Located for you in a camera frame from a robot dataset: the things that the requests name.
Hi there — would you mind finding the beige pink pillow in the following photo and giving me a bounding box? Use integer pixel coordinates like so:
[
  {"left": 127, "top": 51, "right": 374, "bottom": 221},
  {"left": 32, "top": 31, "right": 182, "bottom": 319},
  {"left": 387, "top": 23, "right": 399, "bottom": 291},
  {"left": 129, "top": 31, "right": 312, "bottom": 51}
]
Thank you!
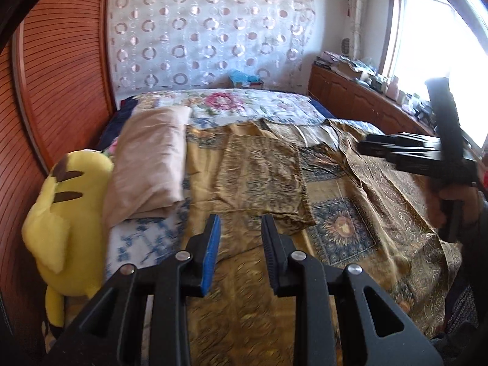
[{"left": 102, "top": 106, "right": 191, "bottom": 230}]

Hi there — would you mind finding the bright window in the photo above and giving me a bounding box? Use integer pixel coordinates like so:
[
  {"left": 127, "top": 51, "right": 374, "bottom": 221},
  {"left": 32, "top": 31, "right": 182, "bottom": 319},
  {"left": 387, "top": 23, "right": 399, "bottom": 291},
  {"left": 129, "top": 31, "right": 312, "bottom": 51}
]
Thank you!
[{"left": 385, "top": 0, "right": 487, "bottom": 146}]

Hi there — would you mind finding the yellow Pikachu plush toy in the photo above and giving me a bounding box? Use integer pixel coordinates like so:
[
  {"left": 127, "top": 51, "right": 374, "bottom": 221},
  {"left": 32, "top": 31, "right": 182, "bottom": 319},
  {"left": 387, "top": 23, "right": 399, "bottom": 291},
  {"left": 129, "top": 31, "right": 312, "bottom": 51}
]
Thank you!
[{"left": 22, "top": 150, "right": 113, "bottom": 330}]

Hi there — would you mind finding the blue white floral sheet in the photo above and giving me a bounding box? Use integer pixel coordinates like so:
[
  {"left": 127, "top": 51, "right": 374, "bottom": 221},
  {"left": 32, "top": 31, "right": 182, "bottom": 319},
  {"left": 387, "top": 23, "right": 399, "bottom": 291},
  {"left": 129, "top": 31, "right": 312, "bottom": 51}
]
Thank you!
[{"left": 104, "top": 197, "right": 190, "bottom": 280}]

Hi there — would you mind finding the person's right hand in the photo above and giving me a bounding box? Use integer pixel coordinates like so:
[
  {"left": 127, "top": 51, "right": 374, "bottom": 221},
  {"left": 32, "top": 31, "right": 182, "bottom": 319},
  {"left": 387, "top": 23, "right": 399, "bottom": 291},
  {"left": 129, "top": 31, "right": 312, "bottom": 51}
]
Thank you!
[{"left": 426, "top": 184, "right": 483, "bottom": 228}]

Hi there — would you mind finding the wooden sideboard cabinet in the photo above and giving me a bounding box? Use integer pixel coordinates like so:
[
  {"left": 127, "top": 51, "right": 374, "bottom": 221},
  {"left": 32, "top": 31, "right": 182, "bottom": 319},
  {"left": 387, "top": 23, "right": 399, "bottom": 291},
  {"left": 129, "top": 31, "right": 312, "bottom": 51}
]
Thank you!
[{"left": 308, "top": 65, "right": 433, "bottom": 135}]

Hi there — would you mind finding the floral quilt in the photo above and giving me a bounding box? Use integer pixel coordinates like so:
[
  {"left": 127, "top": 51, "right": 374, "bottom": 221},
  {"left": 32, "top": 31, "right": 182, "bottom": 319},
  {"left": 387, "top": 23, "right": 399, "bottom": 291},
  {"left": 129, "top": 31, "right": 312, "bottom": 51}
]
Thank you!
[{"left": 131, "top": 88, "right": 325, "bottom": 129}]

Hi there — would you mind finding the golden patterned shirt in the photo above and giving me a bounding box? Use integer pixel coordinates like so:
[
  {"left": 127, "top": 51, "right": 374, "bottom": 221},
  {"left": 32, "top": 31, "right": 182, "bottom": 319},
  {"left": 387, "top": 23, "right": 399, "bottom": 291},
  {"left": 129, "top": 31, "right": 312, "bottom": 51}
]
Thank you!
[{"left": 185, "top": 122, "right": 461, "bottom": 365}]

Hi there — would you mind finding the blue item on box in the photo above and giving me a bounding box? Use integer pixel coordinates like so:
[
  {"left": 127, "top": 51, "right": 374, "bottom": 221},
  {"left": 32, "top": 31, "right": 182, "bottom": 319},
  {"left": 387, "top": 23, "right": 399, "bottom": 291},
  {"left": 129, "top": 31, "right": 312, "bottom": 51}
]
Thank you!
[{"left": 228, "top": 70, "right": 264, "bottom": 89}]

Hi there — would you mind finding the dark sleeve forearm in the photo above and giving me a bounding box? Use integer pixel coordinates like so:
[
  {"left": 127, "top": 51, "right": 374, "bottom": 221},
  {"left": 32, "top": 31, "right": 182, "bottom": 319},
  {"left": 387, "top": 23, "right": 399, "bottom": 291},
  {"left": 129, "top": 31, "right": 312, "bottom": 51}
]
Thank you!
[{"left": 446, "top": 188, "right": 487, "bottom": 359}]

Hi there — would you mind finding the clutter on sideboard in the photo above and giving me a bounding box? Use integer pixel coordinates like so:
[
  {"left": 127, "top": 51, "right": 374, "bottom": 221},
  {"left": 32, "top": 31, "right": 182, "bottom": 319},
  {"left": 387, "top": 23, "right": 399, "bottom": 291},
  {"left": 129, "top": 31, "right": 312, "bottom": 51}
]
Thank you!
[{"left": 312, "top": 51, "right": 426, "bottom": 126}]

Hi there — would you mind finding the white circle-pattern curtain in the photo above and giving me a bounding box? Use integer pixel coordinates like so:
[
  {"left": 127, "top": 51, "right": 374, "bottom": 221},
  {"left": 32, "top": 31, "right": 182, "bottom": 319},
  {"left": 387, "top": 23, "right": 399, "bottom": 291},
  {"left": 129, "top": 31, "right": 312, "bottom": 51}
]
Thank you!
[{"left": 108, "top": 0, "right": 315, "bottom": 96}]

